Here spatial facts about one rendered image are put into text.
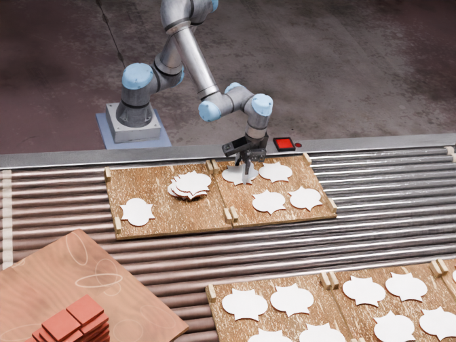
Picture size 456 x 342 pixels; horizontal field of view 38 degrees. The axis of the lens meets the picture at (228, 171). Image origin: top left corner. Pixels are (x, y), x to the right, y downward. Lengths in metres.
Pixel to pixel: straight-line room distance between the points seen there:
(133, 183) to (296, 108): 2.42
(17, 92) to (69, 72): 0.42
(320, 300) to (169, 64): 1.10
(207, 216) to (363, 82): 3.03
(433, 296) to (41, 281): 1.28
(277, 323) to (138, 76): 1.12
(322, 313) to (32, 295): 0.89
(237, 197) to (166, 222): 0.30
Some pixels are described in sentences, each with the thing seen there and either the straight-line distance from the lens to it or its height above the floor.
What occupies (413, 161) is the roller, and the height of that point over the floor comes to 0.91.
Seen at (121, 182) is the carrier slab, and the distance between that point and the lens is 2.47.
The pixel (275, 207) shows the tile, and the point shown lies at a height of 0.95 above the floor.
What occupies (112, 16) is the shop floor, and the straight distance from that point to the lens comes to 5.51.
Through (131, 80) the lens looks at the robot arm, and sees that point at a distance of 2.63.
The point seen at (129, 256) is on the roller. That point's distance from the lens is 2.24.
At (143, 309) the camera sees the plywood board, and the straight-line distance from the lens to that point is 1.95.
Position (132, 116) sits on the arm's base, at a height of 0.99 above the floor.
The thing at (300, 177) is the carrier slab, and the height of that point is 0.94.
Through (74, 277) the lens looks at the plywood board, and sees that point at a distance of 2.02.
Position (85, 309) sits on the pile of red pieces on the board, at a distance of 1.75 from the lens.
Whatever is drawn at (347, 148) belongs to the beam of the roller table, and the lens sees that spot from 2.89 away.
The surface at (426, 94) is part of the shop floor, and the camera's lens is 5.31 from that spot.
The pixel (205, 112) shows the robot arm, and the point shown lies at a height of 1.25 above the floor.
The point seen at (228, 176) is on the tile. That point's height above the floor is 0.95.
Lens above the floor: 2.59
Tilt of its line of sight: 40 degrees down
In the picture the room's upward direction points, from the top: 11 degrees clockwise
